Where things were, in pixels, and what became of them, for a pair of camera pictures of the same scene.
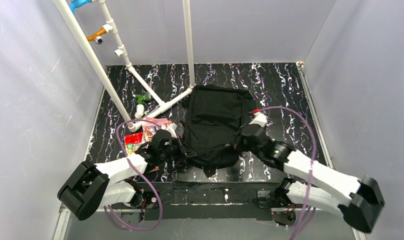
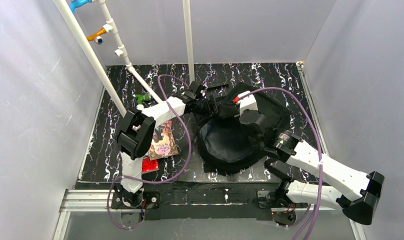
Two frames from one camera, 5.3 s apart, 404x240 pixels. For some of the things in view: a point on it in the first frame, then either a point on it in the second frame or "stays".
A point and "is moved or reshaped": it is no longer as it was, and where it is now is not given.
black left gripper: x=181 y=148 → x=208 y=102
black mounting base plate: x=212 y=200 stays
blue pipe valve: x=74 y=4 stays
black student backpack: x=216 y=116 is moved or reshaped
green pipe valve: x=141 y=98 stays
